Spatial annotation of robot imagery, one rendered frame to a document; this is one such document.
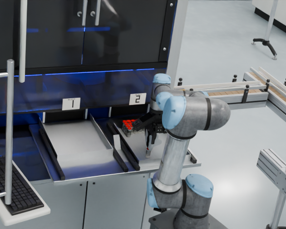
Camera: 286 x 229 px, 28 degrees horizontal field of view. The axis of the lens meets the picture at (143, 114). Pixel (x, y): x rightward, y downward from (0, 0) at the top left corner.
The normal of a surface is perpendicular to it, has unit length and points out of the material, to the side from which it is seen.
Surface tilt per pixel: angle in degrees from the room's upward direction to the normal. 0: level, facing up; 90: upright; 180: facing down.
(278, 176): 90
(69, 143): 0
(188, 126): 103
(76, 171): 0
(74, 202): 90
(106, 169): 0
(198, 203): 90
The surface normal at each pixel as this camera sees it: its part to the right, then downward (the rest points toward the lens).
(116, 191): 0.38, 0.48
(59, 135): 0.13, -0.87
